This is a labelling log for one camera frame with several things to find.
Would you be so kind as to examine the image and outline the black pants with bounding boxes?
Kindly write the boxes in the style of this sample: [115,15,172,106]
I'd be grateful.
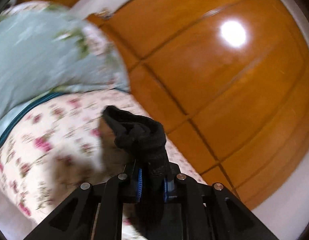
[102,106,182,239]

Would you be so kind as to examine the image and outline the brown wooden wardrobe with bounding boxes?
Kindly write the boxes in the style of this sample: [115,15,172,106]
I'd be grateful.
[17,0,309,211]

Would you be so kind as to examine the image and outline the light blue floral pillow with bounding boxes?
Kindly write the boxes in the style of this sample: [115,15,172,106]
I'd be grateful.
[0,1,130,148]

